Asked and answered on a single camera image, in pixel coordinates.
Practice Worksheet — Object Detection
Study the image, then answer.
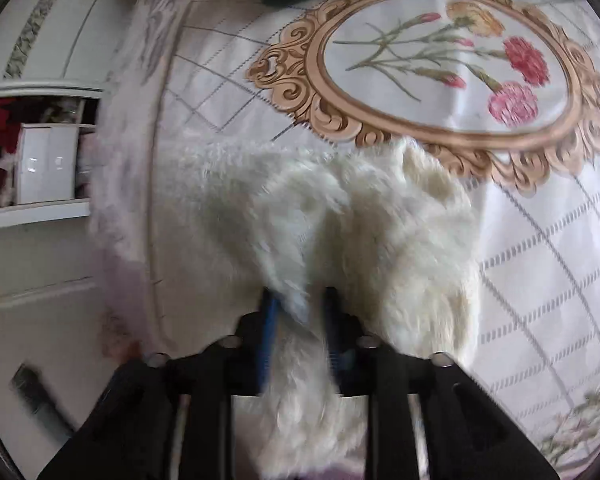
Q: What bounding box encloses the white wardrobe door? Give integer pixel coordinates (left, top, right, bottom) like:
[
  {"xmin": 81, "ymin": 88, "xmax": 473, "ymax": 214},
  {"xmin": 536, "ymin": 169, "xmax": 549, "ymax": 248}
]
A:
[{"xmin": 0, "ymin": 0, "xmax": 136, "ymax": 99}]

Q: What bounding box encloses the white diamond pattern mat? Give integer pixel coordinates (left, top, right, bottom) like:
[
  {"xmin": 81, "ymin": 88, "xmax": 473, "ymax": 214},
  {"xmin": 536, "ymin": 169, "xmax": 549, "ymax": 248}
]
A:
[{"xmin": 151, "ymin": 0, "xmax": 600, "ymax": 479}]

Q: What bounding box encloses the white fluffy sweater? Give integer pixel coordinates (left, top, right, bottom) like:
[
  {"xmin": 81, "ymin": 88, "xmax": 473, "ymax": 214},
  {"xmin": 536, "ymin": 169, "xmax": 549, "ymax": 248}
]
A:
[{"xmin": 151, "ymin": 140, "xmax": 480, "ymax": 479}]

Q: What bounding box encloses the white drawer unit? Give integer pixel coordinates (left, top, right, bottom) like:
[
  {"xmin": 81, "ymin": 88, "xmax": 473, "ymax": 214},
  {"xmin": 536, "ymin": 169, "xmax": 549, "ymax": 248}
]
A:
[{"xmin": 16, "ymin": 125, "xmax": 79, "ymax": 205}]

